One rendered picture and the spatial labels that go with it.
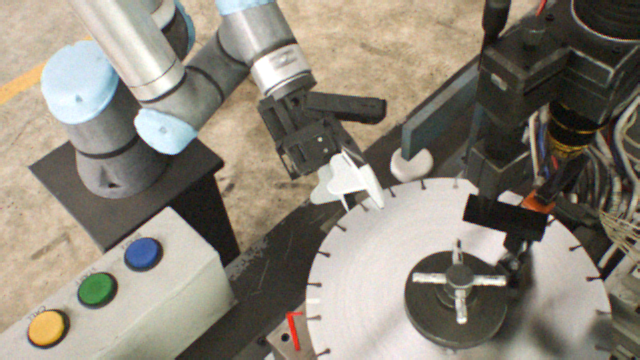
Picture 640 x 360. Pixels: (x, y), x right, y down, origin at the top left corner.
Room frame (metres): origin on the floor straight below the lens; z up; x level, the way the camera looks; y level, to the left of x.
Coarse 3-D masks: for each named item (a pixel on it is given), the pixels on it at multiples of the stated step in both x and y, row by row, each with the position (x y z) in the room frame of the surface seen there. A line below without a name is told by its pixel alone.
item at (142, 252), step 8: (136, 240) 0.43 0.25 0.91; (144, 240) 0.43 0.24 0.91; (152, 240) 0.43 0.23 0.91; (128, 248) 0.42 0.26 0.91; (136, 248) 0.42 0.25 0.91; (144, 248) 0.42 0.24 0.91; (152, 248) 0.42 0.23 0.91; (128, 256) 0.41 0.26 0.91; (136, 256) 0.41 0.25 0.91; (144, 256) 0.41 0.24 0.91; (152, 256) 0.40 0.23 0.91; (136, 264) 0.40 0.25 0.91; (144, 264) 0.40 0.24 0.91
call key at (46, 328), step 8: (48, 312) 0.34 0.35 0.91; (56, 312) 0.34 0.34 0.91; (40, 320) 0.33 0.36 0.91; (48, 320) 0.33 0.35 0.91; (56, 320) 0.33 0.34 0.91; (32, 328) 0.32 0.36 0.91; (40, 328) 0.32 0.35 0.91; (48, 328) 0.32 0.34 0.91; (56, 328) 0.32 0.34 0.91; (32, 336) 0.31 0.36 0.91; (40, 336) 0.31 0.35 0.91; (48, 336) 0.31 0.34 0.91; (56, 336) 0.31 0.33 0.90; (40, 344) 0.30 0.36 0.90
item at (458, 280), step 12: (456, 240) 0.33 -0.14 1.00; (456, 252) 0.32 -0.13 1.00; (456, 264) 0.30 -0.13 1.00; (420, 276) 0.29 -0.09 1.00; (432, 276) 0.29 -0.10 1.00; (444, 276) 0.29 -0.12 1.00; (456, 276) 0.29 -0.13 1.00; (468, 276) 0.29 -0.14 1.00; (480, 276) 0.29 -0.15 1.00; (492, 276) 0.28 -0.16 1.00; (504, 276) 0.28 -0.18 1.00; (444, 288) 0.29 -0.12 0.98; (456, 288) 0.27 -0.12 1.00; (468, 288) 0.27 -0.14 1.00; (456, 300) 0.26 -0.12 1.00
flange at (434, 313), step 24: (432, 264) 0.33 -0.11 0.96; (480, 264) 0.32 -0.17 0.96; (408, 288) 0.30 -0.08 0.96; (432, 288) 0.30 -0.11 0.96; (480, 288) 0.29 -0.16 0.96; (504, 288) 0.29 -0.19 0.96; (408, 312) 0.27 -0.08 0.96; (432, 312) 0.27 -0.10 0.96; (456, 312) 0.26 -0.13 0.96; (480, 312) 0.26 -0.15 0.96; (504, 312) 0.26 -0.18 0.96; (432, 336) 0.24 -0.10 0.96; (456, 336) 0.24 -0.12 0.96; (480, 336) 0.24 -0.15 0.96
